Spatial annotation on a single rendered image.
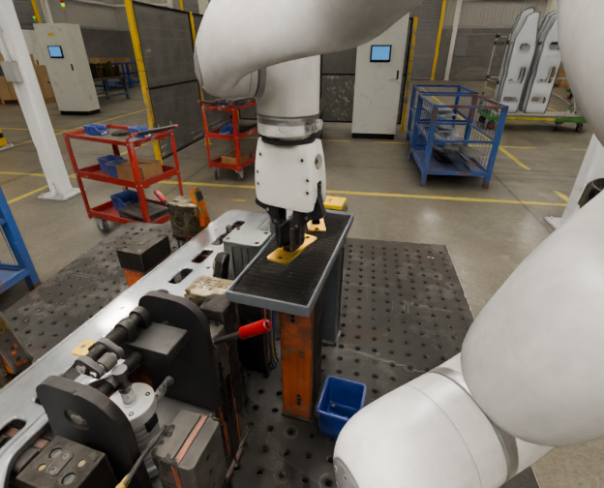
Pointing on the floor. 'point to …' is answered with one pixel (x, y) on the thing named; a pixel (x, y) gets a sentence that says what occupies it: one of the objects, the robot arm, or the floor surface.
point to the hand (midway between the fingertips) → (289, 234)
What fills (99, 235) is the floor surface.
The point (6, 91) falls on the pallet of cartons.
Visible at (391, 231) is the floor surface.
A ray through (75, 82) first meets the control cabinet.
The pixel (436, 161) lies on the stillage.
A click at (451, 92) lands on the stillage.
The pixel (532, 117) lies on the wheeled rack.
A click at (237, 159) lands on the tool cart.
